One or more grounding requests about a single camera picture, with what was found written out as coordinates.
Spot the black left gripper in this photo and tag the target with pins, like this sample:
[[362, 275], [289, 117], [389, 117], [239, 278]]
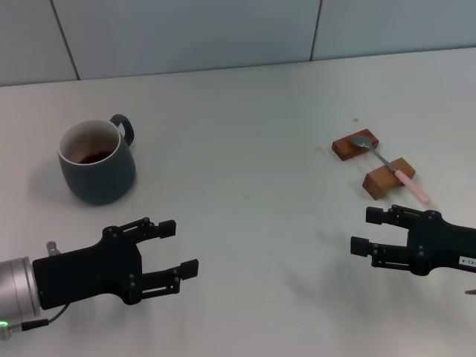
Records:
[[89, 269]]

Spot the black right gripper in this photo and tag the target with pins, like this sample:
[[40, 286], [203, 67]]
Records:
[[442, 245]]

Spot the grey ceramic mug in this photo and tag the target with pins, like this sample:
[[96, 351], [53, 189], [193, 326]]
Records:
[[104, 178]]

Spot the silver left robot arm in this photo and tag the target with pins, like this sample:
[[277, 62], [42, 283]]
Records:
[[16, 290]]

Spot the light brown wooden block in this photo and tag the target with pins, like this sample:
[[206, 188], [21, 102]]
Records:
[[383, 182]]

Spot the dark flat wooden block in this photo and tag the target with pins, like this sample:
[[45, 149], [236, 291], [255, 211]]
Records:
[[344, 148]]

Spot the silver left connector plug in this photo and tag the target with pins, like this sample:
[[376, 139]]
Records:
[[53, 248]]

